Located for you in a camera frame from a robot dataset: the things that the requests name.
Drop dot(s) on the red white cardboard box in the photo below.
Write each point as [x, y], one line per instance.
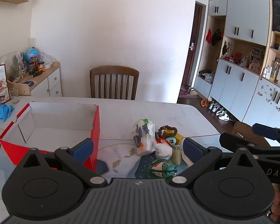
[60, 116]

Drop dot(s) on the white plastic bag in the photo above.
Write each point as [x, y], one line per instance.
[163, 151]

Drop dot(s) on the white green plastic packet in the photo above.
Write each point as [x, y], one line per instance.
[145, 144]

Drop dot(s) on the blue cloth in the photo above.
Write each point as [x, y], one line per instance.
[2, 112]

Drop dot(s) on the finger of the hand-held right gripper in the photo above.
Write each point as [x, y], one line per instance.
[233, 142]
[266, 131]

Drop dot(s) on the small yellow box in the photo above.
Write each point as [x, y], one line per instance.
[178, 137]

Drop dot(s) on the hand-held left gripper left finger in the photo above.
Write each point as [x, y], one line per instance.
[84, 148]

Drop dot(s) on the large clear bag green contents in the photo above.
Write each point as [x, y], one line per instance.
[15, 67]

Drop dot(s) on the red pot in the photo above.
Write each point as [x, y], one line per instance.
[237, 56]

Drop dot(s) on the white wooden sideboard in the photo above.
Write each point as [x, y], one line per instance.
[53, 79]

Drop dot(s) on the dark jar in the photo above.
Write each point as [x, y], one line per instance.
[31, 68]

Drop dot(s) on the curved light wood piece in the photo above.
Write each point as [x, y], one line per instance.
[21, 89]

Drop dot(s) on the brown door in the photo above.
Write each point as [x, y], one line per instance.
[193, 28]

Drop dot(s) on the clear crumpled plastic bags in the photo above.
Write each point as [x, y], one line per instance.
[47, 60]

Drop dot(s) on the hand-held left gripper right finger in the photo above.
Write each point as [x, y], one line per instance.
[193, 150]

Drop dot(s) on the black hanging bag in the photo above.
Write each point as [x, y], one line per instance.
[215, 38]

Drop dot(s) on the red hanging bag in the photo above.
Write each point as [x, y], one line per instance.
[208, 36]

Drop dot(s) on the blue globe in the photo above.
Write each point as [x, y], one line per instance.
[31, 54]

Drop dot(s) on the white wooden wall cabinet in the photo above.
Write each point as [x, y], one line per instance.
[240, 86]

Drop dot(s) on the wooden slat-back chair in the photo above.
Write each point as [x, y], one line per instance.
[114, 70]
[245, 128]

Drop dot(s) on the green white round trinket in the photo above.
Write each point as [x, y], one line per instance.
[159, 166]

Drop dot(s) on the row of shoes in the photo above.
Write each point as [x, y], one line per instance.
[218, 112]

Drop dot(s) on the grey bags in niche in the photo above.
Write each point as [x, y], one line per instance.
[206, 75]

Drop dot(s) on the wooden toy house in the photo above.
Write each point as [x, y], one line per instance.
[254, 67]

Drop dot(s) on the red orange toy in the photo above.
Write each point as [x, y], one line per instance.
[160, 140]

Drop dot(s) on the orange label jar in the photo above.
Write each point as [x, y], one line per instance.
[41, 67]

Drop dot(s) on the dark blue mouse pad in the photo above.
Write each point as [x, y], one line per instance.
[29, 83]

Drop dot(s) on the small teal trinket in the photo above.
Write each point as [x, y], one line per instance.
[171, 141]

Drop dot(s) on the clear drinking glass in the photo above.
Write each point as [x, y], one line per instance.
[14, 96]

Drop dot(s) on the red white snack bag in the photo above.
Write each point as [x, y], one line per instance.
[0, 84]

